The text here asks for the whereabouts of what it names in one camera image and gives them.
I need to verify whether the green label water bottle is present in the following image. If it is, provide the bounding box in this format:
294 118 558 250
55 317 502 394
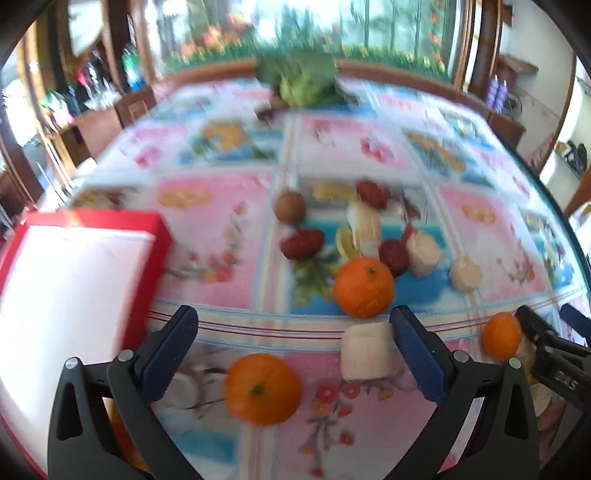
121 44 147 90

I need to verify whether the wooden sideboard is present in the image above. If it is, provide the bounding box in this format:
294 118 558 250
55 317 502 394
60 85 158 167

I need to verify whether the brown kiwi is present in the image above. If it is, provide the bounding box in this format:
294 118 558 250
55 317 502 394
274 190 307 225

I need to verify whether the red cardboard box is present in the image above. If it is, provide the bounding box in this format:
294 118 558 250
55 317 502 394
0 210 174 480

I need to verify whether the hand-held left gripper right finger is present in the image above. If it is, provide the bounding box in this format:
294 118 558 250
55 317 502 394
389 305 541 480

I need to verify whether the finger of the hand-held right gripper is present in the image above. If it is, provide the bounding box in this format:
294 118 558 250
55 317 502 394
560 303 591 345
515 305 591 408

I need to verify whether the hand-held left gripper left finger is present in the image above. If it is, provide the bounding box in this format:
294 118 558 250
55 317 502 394
46 305 204 480

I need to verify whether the large orange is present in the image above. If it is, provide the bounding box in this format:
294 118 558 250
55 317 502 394
333 257 395 319

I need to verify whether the glass case with artificial plants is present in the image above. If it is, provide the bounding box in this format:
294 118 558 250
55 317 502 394
143 0 467 81

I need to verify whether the red date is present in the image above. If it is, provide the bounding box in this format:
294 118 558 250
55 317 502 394
379 239 410 277
281 229 326 260
355 181 391 209

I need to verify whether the small orange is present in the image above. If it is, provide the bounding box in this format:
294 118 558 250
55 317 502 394
481 312 524 361

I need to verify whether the green leafy vegetable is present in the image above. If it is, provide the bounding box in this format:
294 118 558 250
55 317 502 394
256 51 358 109

